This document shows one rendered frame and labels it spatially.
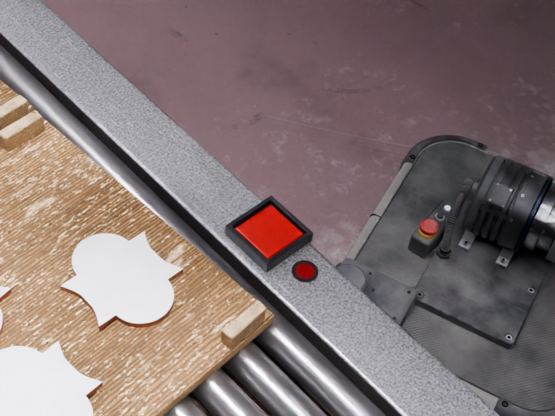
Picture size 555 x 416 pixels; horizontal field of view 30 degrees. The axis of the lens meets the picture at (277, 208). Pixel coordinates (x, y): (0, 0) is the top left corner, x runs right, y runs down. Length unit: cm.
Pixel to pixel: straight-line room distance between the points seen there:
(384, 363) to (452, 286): 91
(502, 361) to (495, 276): 18
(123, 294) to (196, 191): 20
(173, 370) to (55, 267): 19
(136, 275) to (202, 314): 9
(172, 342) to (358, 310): 22
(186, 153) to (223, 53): 149
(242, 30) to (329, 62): 26
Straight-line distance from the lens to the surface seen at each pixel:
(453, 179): 229
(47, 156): 132
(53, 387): 112
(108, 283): 118
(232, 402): 113
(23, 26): 152
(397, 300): 201
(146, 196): 129
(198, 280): 120
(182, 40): 285
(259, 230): 125
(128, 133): 137
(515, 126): 279
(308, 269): 124
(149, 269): 119
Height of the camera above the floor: 192
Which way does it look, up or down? 51 degrees down
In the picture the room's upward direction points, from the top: 8 degrees clockwise
